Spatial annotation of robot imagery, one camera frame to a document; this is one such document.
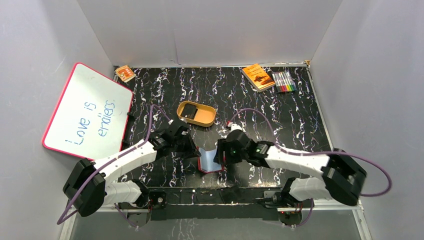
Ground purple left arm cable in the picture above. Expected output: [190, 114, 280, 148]
[56, 103, 173, 229]

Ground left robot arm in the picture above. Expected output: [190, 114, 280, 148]
[63, 119, 201, 217]

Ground black cards stack in tray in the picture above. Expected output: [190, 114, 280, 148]
[181, 103, 198, 120]

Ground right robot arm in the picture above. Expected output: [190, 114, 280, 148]
[213, 123, 367, 208]

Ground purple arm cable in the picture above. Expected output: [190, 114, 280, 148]
[56, 103, 173, 229]
[225, 107, 393, 229]

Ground orange book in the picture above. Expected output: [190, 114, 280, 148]
[241, 63, 276, 92]

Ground coloured marker pen pack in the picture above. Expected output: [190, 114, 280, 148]
[271, 70, 297, 93]

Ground small orange card box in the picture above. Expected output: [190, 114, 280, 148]
[115, 65, 136, 83]

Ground red card holder wallet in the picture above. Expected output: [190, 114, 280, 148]
[197, 147, 224, 174]

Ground pink framed whiteboard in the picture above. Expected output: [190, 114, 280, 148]
[42, 62, 134, 160]

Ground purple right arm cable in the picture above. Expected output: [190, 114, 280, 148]
[225, 107, 393, 229]

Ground tan oval tray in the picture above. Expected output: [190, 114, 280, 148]
[176, 100, 216, 128]

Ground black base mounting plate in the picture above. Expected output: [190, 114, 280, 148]
[117, 186, 314, 222]

